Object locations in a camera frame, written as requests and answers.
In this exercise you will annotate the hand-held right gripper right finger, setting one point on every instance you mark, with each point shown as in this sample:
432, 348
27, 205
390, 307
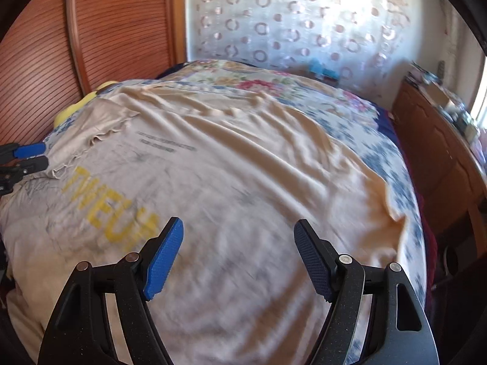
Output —
314, 258

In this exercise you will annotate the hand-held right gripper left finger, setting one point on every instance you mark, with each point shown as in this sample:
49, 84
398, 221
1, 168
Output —
163, 258

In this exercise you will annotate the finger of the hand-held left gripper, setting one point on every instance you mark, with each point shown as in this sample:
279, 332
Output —
32, 164
28, 150

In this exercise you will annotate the beige printed t-shirt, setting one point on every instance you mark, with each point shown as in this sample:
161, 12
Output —
228, 159

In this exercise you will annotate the yellow plush toy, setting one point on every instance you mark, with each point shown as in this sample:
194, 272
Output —
90, 98

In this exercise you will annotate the blue floral bedsheet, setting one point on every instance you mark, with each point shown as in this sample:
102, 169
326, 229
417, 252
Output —
380, 140

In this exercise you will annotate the wooden slatted headboard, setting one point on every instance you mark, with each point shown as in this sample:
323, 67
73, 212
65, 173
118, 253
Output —
114, 26

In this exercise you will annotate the wooden dresser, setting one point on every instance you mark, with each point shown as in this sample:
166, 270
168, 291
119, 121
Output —
430, 152

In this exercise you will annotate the dark blue bed cover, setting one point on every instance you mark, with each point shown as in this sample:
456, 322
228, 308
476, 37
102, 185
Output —
386, 118

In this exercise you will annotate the light blue box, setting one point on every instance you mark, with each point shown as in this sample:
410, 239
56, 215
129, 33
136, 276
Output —
321, 70

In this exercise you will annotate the clutter of dresser-top things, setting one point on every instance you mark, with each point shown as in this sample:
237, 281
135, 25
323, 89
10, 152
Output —
441, 95

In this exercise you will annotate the bright window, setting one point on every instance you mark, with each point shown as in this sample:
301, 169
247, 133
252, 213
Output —
480, 102

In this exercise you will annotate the white curtain with circles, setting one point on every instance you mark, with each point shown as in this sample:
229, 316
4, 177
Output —
285, 15

